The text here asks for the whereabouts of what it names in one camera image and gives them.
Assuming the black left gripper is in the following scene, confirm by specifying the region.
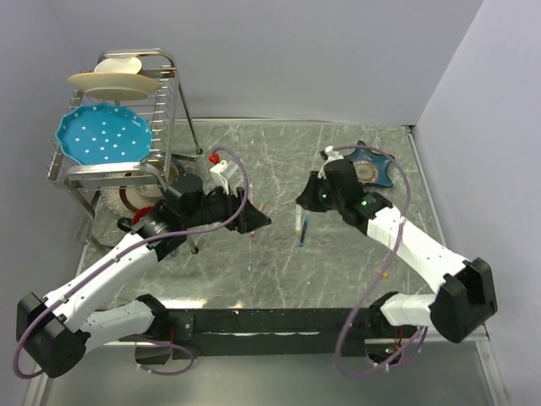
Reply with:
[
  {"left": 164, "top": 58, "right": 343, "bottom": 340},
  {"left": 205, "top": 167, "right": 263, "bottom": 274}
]
[{"left": 183, "top": 180, "right": 271, "bottom": 233}]

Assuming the white orange pen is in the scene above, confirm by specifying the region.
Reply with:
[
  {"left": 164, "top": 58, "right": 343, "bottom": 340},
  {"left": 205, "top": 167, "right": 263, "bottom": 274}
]
[{"left": 249, "top": 202, "right": 265, "bottom": 238}]

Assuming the blue pen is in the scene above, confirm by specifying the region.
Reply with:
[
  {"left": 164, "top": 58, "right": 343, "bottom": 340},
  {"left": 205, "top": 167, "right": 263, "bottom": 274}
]
[{"left": 298, "top": 213, "right": 310, "bottom": 247}]

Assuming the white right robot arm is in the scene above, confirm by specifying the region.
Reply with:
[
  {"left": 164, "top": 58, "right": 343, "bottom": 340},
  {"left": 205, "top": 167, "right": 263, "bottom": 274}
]
[{"left": 296, "top": 159, "right": 498, "bottom": 343}]

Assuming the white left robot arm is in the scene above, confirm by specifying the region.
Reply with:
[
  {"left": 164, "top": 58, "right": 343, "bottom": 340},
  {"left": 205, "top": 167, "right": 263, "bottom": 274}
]
[{"left": 12, "top": 175, "right": 271, "bottom": 379}]

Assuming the blue star-shaped dish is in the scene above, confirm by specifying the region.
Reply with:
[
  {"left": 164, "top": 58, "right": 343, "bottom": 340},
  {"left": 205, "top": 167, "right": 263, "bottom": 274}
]
[{"left": 344, "top": 140, "right": 394, "bottom": 188}]

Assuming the red mug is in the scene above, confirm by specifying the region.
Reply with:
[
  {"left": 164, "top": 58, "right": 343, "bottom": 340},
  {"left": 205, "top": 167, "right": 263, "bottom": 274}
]
[{"left": 117, "top": 206, "right": 156, "bottom": 235}]

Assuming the white bowl brown rim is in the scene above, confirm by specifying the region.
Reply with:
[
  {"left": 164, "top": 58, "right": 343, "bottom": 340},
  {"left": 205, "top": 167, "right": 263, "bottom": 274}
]
[{"left": 118, "top": 160, "right": 184, "bottom": 212}]

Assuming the metal dish rack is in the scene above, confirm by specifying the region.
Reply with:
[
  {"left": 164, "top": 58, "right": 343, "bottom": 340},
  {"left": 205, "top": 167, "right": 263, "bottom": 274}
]
[{"left": 47, "top": 48, "right": 192, "bottom": 254}]

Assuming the blue polka dot plate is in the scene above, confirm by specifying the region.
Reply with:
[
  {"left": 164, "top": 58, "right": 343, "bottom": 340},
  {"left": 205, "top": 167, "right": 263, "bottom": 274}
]
[{"left": 55, "top": 103, "right": 152, "bottom": 166}]

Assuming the large cream plate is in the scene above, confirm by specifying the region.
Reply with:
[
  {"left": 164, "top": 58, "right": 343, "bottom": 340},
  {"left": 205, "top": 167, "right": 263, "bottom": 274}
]
[{"left": 68, "top": 72, "right": 161, "bottom": 101}]

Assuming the small cream plate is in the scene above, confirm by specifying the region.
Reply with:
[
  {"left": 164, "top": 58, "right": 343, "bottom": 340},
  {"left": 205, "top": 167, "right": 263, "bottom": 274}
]
[{"left": 94, "top": 57, "right": 142, "bottom": 74}]

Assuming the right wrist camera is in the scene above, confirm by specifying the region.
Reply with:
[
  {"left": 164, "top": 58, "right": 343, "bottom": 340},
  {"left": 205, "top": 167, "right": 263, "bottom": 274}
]
[{"left": 318, "top": 145, "right": 344, "bottom": 179}]

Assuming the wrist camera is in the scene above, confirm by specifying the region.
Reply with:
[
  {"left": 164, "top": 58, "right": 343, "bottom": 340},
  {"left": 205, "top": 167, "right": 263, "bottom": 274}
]
[
  {"left": 209, "top": 153, "right": 238, "bottom": 195},
  {"left": 318, "top": 145, "right": 344, "bottom": 179}
]

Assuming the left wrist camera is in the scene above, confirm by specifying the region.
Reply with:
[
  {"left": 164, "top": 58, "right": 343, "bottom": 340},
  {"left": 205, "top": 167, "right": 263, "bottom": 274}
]
[{"left": 209, "top": 153, "right": 238, "bottom": 195}]

